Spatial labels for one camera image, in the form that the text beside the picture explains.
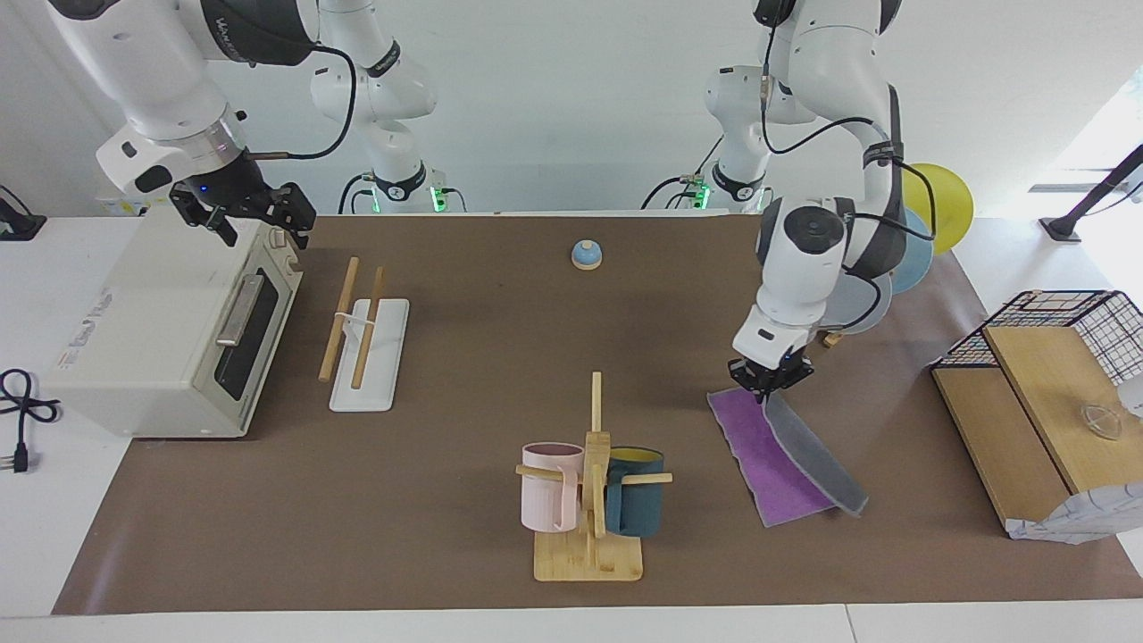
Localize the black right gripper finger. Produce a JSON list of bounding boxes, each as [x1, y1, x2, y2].
[[170, 183, 238, 248], [259, 183, 318, 251]]

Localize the purple and grey towel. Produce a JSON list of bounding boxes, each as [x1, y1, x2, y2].
[[708, 388, 869, 530]]

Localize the white towel rack wooden bars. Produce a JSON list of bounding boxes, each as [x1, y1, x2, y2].
[[319, 256, 411, 413]]

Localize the frosted white plate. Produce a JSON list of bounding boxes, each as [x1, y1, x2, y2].
[[820, 272, 894, 336]]

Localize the white toaster oven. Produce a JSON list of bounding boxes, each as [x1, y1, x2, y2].
[[40, 207, 305, 438]]

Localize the dark teal mug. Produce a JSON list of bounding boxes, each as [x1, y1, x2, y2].
[[605, 447, 666, 538]]

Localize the light blue plate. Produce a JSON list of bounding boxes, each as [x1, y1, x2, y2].
[[889, 207, 935, 296]]

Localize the black clamp base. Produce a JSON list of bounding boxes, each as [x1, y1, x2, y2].
[[0, 183, 47, 242]]

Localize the pink mug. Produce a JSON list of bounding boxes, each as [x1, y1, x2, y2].
[[521, 442, 586, 534]]

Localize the wooden mug tree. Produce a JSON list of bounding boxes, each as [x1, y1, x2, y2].
[[515, 372, 673, 583]]

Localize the yellow plate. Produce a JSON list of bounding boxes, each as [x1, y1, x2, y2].
[[900, 163, 974, 254]]

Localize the clear glass lid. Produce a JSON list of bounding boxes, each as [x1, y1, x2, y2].
[[1076, 402, 1122, 441]]

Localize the white patterned cloth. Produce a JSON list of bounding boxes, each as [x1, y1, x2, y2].
[[1007, 482, 1143, 546]]

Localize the brown table mat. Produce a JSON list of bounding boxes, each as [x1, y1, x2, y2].
[[52, 214, 1143, 615]]

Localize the black stand leg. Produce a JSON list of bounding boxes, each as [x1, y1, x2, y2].
[[1040, 143, 1143, 242]]

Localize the black base cable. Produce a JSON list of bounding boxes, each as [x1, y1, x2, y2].
[[641, 134, 726, 212], [338, 172, 376, 215]]

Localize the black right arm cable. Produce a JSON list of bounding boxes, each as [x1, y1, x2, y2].
[[246, 40, 358, 162]]

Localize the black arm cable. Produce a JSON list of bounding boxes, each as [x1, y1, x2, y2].
[[759, 71, 939, 331], [246, 40, 358, 162]]

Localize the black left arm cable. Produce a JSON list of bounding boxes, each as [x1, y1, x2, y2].
[[759, 71, 939, 331]]

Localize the black power cord with plug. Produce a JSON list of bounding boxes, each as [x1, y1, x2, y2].
[[0, 369, 62, 474]]

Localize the black wire basket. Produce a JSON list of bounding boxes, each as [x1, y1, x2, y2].
[[931, 289, 1143, 387]]

